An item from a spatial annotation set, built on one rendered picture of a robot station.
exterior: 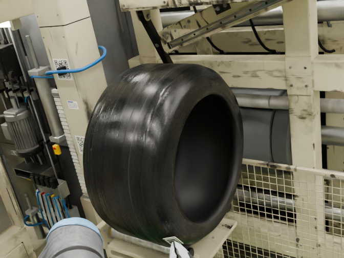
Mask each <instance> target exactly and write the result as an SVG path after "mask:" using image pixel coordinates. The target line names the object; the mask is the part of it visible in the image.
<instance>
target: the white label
mask: <svg viewBox="0 0 344 258"><path fill-rule="evenodd" d="M163 240H165V241H166V242H167V243H169V244H170V245H171V244H172V242H174V241H176V242H178V243H180V244H183V242H181V241H180V240H179V239H178V238H176V237H175V236H173V237H169V238H163Z"/></svg>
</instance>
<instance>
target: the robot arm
mask: <svg viewBox="0 0 344 258"><path fill-rule="evenodd" d="M46 242H47V244H46V246H45V248H44V250H43V251H42V253H41V254H40V255H39V257H38V258H104V252H103V240H102V237H101V235H100V232H99V230H98V228H97V227H96V226H95V225H94V224H93V223H92V222H90V221H89V220H86V219H83V218H77V217H75V218H68V219H63V220H61V221H59V222H57V223H56V224H55V225H54V226H53V227H52V228H51V229H50V231H49V233H48V235H47V239H46ZM176 249H177V250H178V253H179V255H180V256H181V257H182V258H194V257H193V256H192V255H191V254H190V253H189V251H187V250H186V248H185V247H183V246H182V245H181V244H180V243H178V242H176V241H174V242H172V244H171V247H170V254H169V258H178V255H177V252H176Z"/></svg>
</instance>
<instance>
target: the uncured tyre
mask: <svg viewBox="0 0 344 258"><path fill-rule="evenodd" d="M243 149H244V132H243V122H242V116H241V111H240V107H239V104H238V102H237V99H236V97H235V95H234V93H233V91H232V90H231V88H230V87H229V86H228V84H227V83H226V82H225V81H224V79H223V78H222V77H221V76H220V75H219V74H218V73H217V72H216V71H214V70H213V69H210V68H208V67H205V66H202V65H199V64H194V63H145V64H141V65H138V66H136V67H133V68H130V69H128V70H126V71H124V72H122V73H121V74H120V75H118V76H117V77H116V78H115V79H114V80H113V81H112V82H111V83H110V84H109V85H108V86H107V87H106V89H105V90H104V91H103V93H102V94H101V96H100V98H99V99H98V101H97V103H96V105H95V107H94V110H93V112H92V114H91V117H90V119H89V122H88V126H87V130H86V133H85V137H84V144H83V173H84V181H85V186H86V189H87V192H88V196H89V198H90V201H91V203H92V205H93V207H94V209H95V211H96V212H97V214H98V215H99V216H100V217H101V219H102V220H103V221H105V222H106V223H107V224H108V225H109V226H111V227H112V228H113V229H115V230H116V231H118V232H120V233H122V234H126V235H129V236H132V237H135V238H138V239H141V240H145V241H148V242H151V243H154V244H157V245H161V246H164V247H168V248H170V247H171V245H170V244H169V243H167V242H166V241H165V240H163V238H169V237H176V238H178V239H179V240H180V241H181V242H183V244H182V246H183V247H188V246H191V245H193V244H195V243H196V242H198V241H199V240H201V239H202V238H204V237H205V236H207V235H208V234H209V233H211V232H212V231H213V230H214V229H215V228H216V227H217V226H218V224H219V223H220V222H221V220H222V219H223V217H224V216H225V214H226V212H227V210H228V208H229V206H230V204H231V202H232V199H233V197H234V194H235V191H236V188H237V185H238V182H239V177H240V173H241V168H242V161H243Z"/></svg>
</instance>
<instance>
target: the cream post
mask: <svg viewBox="0 0 344 258"><path fill-rule="evenodd" d="M31 2H32V5H33V9H34V12H35V16H36V19H37V22H38V26H39V29H40V32H41V36H42V39H43V42H44V45H45V49H46V52H47V56H48V59H49V62H50V66H51V69H52V70H55V67H54V63H53V60H52V59H68V63H69V67H70V69H79V68H82V67H84V66H86V65H88V64H90V63H92V62H94V61H95V60H97V59H98V58H99V57H100V54H99V50H98V46H97V41H96V37H95V33H94V29H93V25H92V21H91V17H90V13H89V9H88V5H87V0H31ZM71 74H72V77H73V80H58V77H57V74H53V76H54V79H55V82H56V86H57V89H58V93H59V96H60V100H61V103H62V106H63V110H64V113H65V116H66V119H67V123H68V126H69V129H70V133H71V136H72V139H73V143H74V146H75V149H76V152H77V156H78V160H79V163H80V167H81V170H82V173H83V154H81V153H80V152H79V148H78V145H77V142H76V138H75V135H76V136H83V137H85V133H86V130H87V126H88V122H89V119H90V117H91V114H92V112H93V110H94V107H95V105H96V103H97V101H98V99H99V98H100V96H101V94H102V93H103V91H104V90H105V89H106V87H107V86H108V85H107V82H106V78H105V74H104V70H103V66H102V62H101V61H100V62H99V63H98V64H96V65H94V66H92V67H90V68H89V69H87V70H84V71H82V72H77V73H71ZM67 101H77V104H78V108H79V109H70V108H69V106H68V103H67ZM83 177H84V173H83Z"/></svg>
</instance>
